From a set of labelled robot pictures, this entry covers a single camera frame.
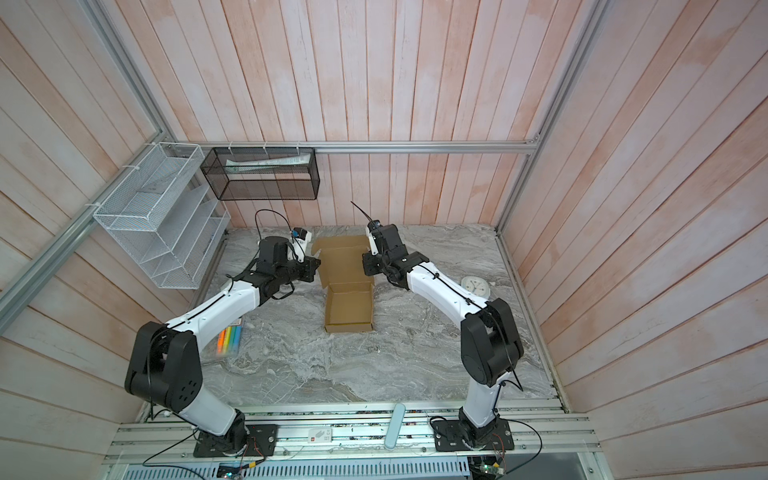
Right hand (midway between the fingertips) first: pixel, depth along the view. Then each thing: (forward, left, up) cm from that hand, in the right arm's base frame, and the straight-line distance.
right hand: (367, 256), depth 89 cm
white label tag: (-45, +10, -16) cm, 49 cm away
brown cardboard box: (-2, +7, -16) cm, 18 cm away
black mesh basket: (+31, +39, +8) cm, 50 cm away
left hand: (-3, +14, -1) cm, 14 cm away
